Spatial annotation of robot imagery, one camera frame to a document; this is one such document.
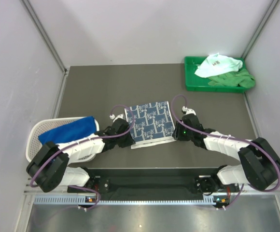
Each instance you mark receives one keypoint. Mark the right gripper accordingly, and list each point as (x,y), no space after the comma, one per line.
(177,134)

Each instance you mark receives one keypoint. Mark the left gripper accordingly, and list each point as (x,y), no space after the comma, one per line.
(129,141)

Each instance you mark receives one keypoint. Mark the white blue patterned towel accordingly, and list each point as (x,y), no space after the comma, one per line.
(153,124)

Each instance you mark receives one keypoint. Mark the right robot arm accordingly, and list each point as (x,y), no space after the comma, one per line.
(259,163)

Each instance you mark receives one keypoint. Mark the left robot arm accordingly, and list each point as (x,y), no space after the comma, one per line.
(50,166)

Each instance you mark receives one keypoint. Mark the green plastic tray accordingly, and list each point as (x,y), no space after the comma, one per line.
(196,83)

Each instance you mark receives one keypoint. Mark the pale mint towel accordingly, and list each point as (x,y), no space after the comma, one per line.
(217,64)

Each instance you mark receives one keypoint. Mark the green towel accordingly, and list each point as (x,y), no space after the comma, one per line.
(242,78)

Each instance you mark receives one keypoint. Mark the white perforated plastic basket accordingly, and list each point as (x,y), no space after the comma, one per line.
(33,135)

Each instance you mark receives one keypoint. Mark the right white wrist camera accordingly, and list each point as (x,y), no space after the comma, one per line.
(188,111)

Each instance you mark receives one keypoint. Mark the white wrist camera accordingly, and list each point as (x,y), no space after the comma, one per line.
(114,117)
(188,111)

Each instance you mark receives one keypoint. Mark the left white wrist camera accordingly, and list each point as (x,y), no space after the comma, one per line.
(114,117)

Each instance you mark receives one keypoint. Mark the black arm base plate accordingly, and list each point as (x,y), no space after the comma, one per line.
(193,184)

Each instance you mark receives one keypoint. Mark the grey slotted cable duct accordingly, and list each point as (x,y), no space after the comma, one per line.
(90,200)

